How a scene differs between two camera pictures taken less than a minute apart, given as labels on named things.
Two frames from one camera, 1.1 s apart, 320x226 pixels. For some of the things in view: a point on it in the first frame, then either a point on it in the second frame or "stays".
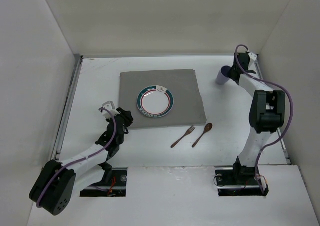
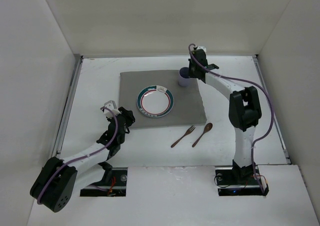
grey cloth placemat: x=182 y=84 stays
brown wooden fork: x=188 y=132 stays
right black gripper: x=235 y=74 -> x=194 y=70
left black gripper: x=125 y=116 stays
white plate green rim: x=155 y=101 stays
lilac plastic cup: x=223 y=76 -> x=184 y=79
